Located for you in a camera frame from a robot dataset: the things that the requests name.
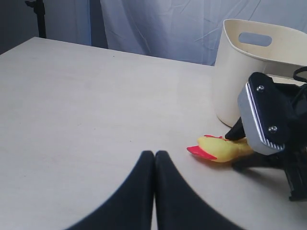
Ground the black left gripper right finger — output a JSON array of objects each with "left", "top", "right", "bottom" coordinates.
[{"left": 155, "top": 150, "right": 238, "bottom": 230}]

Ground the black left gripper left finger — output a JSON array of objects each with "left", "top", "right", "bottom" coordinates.
[{"left": 69, "top": 150, "right": 155, "bottom": 230}]

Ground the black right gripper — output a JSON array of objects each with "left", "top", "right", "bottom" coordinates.
[{"left": 225, "top": 83, "right": 307, "bottom": 201}]

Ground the broken chicken head neck piece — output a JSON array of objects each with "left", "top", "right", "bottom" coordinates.
[{"left": 187, "top": 135, "right": 254, "bottom": 163}]

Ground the cream bin marked X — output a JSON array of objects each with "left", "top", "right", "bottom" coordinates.
[{"left": 212, "top": 19, "right": 307, "bottom": 127}]

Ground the black light stand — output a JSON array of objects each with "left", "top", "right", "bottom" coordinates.
[{"left": 25, "top": 0, "right": 47, "bottom": 38}]

